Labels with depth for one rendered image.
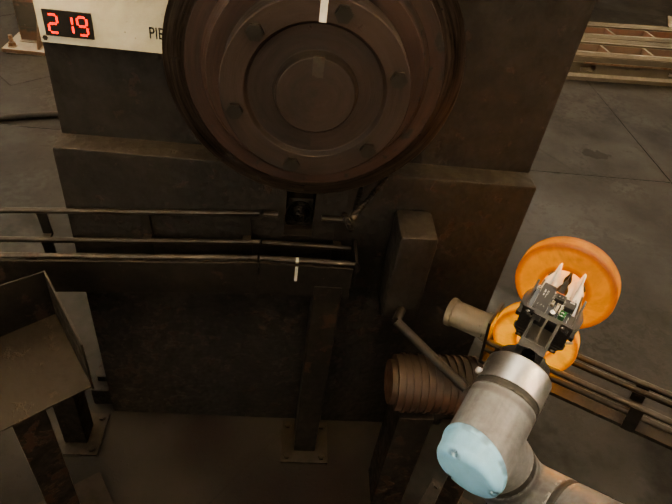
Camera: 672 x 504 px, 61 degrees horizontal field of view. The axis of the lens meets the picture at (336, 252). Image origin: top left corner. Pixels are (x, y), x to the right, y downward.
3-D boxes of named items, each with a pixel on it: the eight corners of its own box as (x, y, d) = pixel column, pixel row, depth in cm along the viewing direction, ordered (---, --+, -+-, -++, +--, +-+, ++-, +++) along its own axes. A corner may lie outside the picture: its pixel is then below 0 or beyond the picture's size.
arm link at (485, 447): (450, 488, 77) (417, 444, 72) (491, 412, 82) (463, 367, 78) (513, 514, 69) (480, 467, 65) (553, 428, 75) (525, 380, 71)
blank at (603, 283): (532, 221, 91) (525, 231, 89) (636, 255, 84) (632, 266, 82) (512, 297, 100) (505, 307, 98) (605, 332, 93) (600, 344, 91)
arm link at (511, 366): (530, 426, 78) (466, 389, 82) (544, 397, 81) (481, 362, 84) (547, 401, 71) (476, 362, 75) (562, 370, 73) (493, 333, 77)
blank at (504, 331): (509, 363, 117) (505, 374, 115) (486, 302, 112) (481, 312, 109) (589, 364, 108) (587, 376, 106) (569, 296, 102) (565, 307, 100)
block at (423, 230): (376, 286, 135) (394, 204, 120) (409, 289, 136) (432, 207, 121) (380, 320, 127) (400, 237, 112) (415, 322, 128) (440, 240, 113)
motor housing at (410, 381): (357, 464, 162) (390, 339, 127) (433, 466, 164) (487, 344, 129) (359, 510, 152) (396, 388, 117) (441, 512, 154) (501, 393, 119)
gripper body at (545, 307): (591, 299, 79) (557, 367, 73) (573, 329, 86) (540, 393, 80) (538, 274, 81) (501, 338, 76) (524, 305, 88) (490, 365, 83)
